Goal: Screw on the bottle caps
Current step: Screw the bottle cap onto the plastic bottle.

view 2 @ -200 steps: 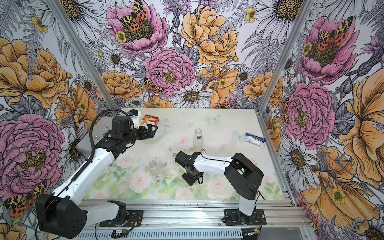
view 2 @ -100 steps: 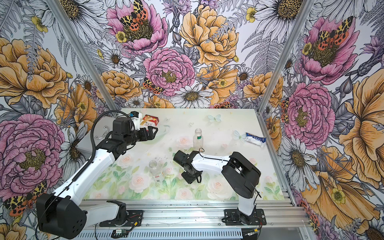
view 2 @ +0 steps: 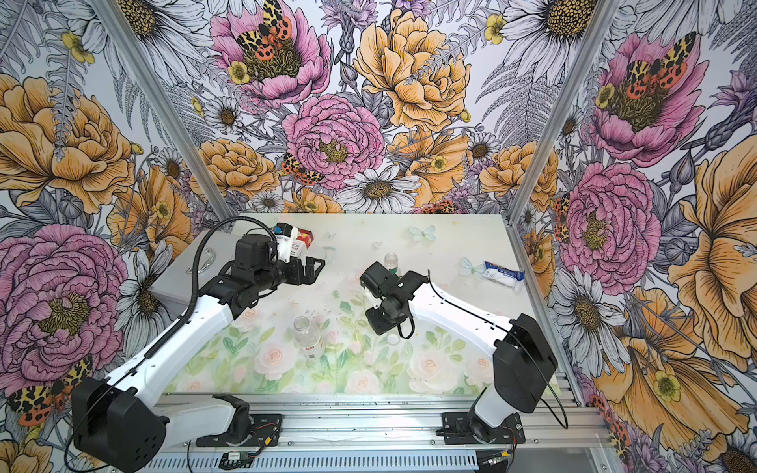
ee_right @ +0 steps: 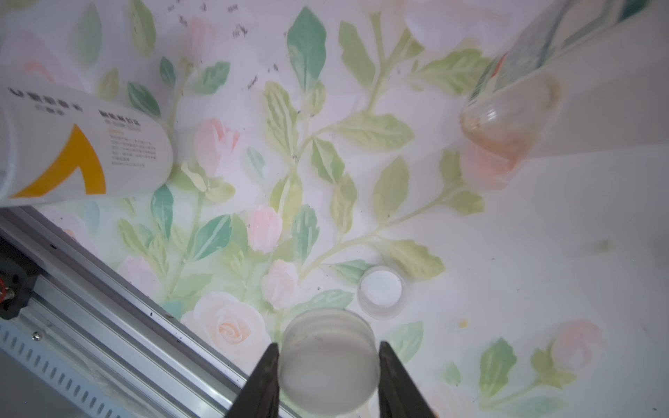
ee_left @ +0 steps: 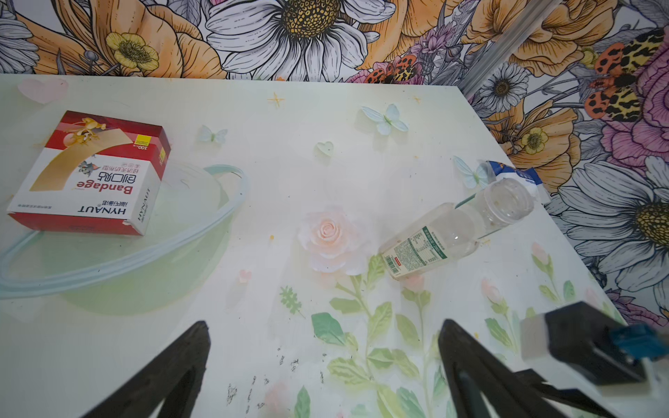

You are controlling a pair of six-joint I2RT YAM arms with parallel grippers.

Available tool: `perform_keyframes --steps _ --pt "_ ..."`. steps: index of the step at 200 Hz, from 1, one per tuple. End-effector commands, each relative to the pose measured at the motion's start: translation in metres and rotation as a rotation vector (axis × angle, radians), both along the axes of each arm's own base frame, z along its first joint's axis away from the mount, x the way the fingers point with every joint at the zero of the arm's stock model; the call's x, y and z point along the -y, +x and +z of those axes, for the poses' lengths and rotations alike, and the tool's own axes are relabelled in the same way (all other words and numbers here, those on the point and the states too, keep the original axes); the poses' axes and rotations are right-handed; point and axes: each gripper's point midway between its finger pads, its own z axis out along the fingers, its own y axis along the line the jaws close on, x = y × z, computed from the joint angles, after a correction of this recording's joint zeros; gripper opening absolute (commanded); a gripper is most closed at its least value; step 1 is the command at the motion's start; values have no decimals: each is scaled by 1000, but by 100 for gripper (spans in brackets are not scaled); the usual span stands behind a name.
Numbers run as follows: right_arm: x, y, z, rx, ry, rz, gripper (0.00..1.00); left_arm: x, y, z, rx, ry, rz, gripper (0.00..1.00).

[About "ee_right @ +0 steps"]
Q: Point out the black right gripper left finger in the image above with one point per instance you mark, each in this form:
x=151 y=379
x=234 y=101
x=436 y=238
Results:
x=260 y=397

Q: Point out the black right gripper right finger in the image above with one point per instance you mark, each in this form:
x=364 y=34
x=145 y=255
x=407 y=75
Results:
x=398 y=395

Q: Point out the white bottle cap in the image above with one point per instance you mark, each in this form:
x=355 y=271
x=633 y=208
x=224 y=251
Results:
x=382 y=293
x=328 y=364

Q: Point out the clear bottle green label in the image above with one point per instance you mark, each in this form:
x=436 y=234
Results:
x=582 y=77

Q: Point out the clear bottle white label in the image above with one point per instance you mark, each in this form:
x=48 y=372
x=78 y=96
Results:
x=59 y=144

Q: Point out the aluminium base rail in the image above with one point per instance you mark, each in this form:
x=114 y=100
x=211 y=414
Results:
x=91 y=345

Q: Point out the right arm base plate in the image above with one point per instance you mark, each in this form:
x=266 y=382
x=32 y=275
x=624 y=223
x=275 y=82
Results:
x=18 y=278

